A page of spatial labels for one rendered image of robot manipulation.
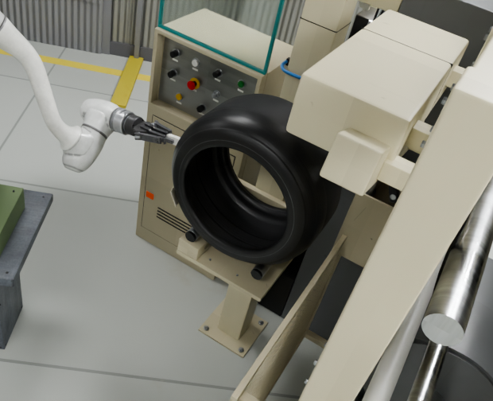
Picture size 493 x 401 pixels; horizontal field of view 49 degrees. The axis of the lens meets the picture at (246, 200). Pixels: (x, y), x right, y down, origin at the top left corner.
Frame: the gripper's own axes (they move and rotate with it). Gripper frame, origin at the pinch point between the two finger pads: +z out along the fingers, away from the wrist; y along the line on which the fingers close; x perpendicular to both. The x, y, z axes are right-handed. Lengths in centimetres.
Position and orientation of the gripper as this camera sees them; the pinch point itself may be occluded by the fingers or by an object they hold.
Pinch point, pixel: (176, 140)
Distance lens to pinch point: 193.2
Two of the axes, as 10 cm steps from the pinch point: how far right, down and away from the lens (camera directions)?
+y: 4.9, -4.8, 7.3
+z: 8.7, 3.4, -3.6
